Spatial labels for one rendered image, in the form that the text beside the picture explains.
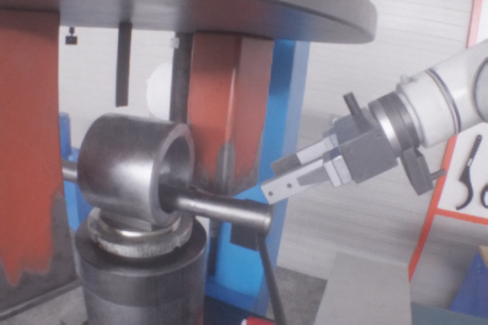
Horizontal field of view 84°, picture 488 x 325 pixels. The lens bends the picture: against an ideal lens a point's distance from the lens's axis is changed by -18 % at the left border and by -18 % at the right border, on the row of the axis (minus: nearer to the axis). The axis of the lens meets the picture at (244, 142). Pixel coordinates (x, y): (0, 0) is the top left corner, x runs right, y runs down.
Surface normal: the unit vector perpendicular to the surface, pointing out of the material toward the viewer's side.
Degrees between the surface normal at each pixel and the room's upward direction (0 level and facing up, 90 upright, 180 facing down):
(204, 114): 90
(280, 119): 90
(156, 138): 36
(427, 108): 78
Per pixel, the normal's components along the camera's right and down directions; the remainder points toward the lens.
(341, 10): 0.66, 0.27
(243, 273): -0.39, 0.22
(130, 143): -0.07, -0.54
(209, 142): -0.61, 0.16
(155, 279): 0.46, 0.29
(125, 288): 0.08, 0.29
